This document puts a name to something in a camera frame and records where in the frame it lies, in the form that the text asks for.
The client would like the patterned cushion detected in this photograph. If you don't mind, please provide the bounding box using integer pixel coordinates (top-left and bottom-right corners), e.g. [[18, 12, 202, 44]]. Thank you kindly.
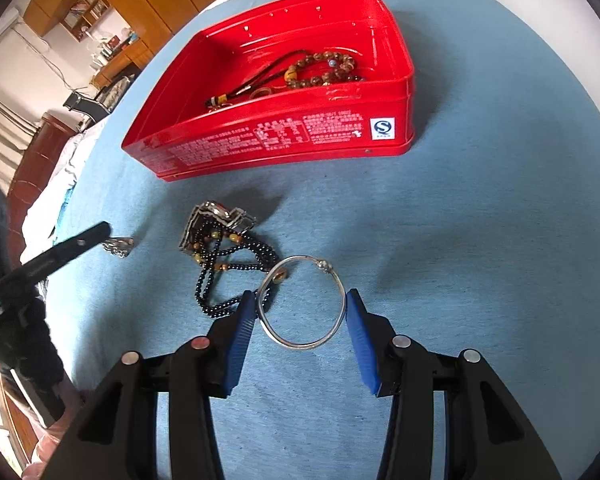
[[100, 75, 137, 107]]

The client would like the black office chair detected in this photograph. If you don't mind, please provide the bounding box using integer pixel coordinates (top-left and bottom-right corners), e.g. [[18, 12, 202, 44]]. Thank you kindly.
[[62, 87, 109, 122]]

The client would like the wooden wall cabinet bookshelf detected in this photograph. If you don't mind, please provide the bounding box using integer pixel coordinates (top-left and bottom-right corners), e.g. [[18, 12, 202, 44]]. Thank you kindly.
[[22, 0, 116, 43]]

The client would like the striped curtain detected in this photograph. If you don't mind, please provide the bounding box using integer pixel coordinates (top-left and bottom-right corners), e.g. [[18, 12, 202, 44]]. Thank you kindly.
[[0, 85, 37, 182]]

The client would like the dark cord wooden ring necklace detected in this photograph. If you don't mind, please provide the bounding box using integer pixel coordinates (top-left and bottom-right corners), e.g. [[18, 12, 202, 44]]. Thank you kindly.
[[205, 49, 312, 112]]

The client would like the black bead necklace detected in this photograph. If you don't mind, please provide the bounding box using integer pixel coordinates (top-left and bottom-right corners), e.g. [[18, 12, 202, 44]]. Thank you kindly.
[[192, 227, 292, 319]]

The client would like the white duvet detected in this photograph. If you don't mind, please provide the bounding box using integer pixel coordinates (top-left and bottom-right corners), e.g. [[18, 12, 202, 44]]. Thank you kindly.
[[22, 120, 107, 242]]

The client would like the red tin box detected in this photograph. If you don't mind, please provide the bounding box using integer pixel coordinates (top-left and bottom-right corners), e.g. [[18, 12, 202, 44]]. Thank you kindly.
[[121, 0, 415, 182]]

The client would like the brown wooden headboard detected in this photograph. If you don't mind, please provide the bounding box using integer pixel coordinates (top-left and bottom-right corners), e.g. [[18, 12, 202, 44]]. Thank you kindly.
[[7, 112, 77, 261]]

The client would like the brown bead bracelet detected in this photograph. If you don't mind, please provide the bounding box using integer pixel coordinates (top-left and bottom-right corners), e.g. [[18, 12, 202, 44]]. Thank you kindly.
[[284, 51, 367, 91]]

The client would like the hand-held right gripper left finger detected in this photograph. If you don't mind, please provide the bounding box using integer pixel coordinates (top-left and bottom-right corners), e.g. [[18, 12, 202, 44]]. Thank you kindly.
[[40, 289, 258, 480]]

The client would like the silver chain bracelet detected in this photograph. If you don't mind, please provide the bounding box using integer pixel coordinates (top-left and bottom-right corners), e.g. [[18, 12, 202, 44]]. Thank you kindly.
[[179, 200, 257, 254]]

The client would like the wooden desk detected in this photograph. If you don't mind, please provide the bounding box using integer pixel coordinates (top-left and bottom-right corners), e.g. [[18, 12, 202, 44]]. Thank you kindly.
[[92, 40, 152, 92]]

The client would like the thin silver bangle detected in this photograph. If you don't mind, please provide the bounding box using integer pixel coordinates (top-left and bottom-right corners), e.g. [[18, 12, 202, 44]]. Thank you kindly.
[[256, 256, 346, 350]]

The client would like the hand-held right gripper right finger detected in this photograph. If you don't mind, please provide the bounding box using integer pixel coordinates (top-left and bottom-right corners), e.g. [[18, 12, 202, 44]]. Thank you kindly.
[[345, 287, 563, 480]]

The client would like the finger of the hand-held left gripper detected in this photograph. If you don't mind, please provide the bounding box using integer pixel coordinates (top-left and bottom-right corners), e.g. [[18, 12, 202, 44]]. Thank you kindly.
[[10, 220, 112, 286]]

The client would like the silver flower brooch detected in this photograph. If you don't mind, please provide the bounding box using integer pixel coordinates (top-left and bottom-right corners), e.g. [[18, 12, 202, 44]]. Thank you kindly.
[[102, 236, 134, 260]]

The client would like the white air conditioner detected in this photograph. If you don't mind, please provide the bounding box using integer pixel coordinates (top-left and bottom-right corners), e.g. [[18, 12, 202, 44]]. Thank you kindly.
[[0, 7, 22, 53]]

